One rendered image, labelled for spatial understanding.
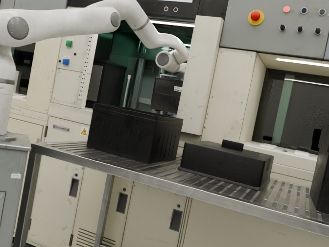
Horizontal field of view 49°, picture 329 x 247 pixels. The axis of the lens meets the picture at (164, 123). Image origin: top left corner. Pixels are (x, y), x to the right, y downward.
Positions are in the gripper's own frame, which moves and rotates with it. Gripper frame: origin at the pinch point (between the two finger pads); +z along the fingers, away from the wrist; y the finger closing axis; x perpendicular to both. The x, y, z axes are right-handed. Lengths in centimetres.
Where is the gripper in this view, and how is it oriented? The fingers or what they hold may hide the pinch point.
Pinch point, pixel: (181, 69)
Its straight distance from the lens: 204.8
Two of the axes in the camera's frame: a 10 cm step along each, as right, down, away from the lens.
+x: 1.9, -9.8, -0.5
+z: 3.3, 0.1, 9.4
